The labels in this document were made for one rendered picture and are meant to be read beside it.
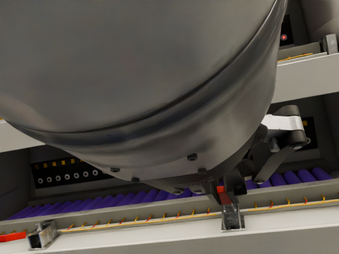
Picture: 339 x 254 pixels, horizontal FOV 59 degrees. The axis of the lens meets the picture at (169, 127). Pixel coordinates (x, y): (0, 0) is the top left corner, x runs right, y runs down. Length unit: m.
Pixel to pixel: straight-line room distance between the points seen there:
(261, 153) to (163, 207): 0.24
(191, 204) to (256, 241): 0.10
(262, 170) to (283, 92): 0.18
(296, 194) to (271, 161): 0.22
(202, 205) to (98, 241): 0.15
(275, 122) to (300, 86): 0.22
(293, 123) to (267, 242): 0.21
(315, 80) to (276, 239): 0.19
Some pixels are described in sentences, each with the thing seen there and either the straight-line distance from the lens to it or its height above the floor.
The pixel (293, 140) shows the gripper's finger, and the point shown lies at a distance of 0.19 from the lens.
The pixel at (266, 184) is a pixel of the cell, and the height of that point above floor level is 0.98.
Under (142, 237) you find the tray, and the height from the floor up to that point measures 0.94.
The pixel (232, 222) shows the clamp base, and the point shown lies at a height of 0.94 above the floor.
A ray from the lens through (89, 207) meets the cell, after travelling 0.53.
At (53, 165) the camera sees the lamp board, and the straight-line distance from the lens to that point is 0.65.
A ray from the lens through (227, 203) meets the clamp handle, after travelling 0.35.
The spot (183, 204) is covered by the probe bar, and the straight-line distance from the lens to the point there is 0.43.
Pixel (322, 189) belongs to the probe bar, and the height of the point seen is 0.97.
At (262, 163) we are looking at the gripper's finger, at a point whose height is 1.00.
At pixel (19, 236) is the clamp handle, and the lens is 0.45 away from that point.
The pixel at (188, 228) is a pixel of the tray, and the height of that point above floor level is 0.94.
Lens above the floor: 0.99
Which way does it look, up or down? 13 degrees up
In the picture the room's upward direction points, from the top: 7 degrees counter-clockwise
